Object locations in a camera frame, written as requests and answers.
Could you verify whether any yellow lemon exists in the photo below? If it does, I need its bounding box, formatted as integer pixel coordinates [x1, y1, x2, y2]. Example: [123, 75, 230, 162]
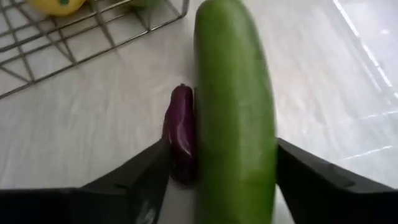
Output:
[26, 0, 88, 17]

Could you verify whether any green cucumber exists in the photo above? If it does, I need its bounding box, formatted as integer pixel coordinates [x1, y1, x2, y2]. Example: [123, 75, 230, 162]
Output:
[193, 0, 279, 224]

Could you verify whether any gold wire basket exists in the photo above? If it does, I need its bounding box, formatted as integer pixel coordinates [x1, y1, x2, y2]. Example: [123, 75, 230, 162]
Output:
[0, 0, 190, 100]

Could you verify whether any small purple eggplant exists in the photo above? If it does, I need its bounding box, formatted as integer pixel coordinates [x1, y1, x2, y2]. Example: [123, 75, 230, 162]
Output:
[162, 83, 198, 187]

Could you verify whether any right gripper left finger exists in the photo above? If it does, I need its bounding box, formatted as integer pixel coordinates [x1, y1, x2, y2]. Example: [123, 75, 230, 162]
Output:
[81, 138, 172, 224]

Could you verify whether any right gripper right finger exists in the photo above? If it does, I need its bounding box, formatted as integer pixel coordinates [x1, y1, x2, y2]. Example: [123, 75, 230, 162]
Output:
[275, 138, 356, 224]

